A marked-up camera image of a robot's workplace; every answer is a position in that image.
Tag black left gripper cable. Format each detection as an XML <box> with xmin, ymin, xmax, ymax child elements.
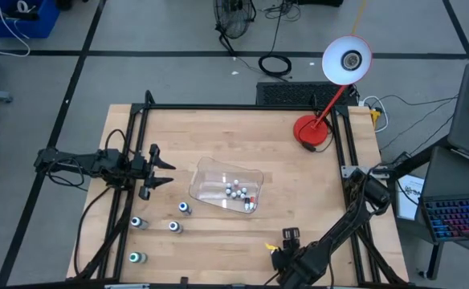
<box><xmin>104</xmin><ymin>128</ymin><xmax>137</xmax><ymax>160</ymax></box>

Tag large green-capped food coloring bottle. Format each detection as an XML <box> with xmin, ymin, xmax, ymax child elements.
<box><xmin>128</xmin><ymin>251</ymin><xmax>149</xmax><ymax>265</ymax></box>

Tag black aluminium table frame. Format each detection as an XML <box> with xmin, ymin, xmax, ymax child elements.
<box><xmin>67</xmin><ymin>90</ymin><xmax>410</xmax><ymax>288</ymax></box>

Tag silver clamp bar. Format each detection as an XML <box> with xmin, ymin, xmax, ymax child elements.
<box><xmin>104</xmin><ymin>283</ymin><xmax>151</xmax><ymax>289</ymax></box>

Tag clear plastic bin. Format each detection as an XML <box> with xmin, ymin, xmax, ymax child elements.
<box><xmin>188</xmin><ymin>156</ymin><xmax>265</xmax><ymax>214</ymax></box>

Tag yellow hanging cable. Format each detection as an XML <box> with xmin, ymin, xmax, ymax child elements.
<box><xmin>350</xmin><ymin>0</ymin><xmax>368</xmax><ymax>36</ymax></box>

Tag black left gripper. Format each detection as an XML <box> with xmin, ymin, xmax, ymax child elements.
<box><xmin>132</xmin><ymin>143</ymin><xmax>177</xmax><ymax>201</ymax></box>

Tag black keyboard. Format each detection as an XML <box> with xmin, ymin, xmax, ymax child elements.
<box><xmin>255</xmin><ymin>81</ymin><xmax>358</xmax><ymax>108</ymax></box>

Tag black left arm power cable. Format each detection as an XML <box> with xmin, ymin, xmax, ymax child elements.
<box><xmin>72</xmin><ymin>186</ymin><xmax>113</xmax><ymax>278</ymax></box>

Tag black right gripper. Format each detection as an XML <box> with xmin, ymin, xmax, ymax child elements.
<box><xmin>273</xmin><ymin>226</ymin><xmax>304</xmax><ymax>275</ymax></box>

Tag white printed paper sheet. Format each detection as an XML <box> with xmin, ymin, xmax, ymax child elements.
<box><xmin>394</xmin><ymin>173</ymin><xmax>425</xmax><ymax>221</ymax></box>

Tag red desk lamp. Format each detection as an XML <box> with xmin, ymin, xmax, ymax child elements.
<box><xmin>292</xmin><ymin>35</ymin><xmax>374</xmax><ymax>148</ymax></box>

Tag black coiled floor cable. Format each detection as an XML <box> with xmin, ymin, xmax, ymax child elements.
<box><xmin>257</xmin><ymin>54</ymin><xmax>293</xmax><ymax>78</ymax></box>

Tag blue plastic storage bin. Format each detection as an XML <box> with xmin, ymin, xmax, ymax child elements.
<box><xmin>0</xmin><ymin>0</ymin><xmax>61</xmax><ymax>40</ymax></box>

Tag black floor fan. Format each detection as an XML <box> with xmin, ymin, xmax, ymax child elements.
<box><xmin>213</xmin><ymin>0</ymin><xmax>257</xmax><ymax>55</ymax></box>

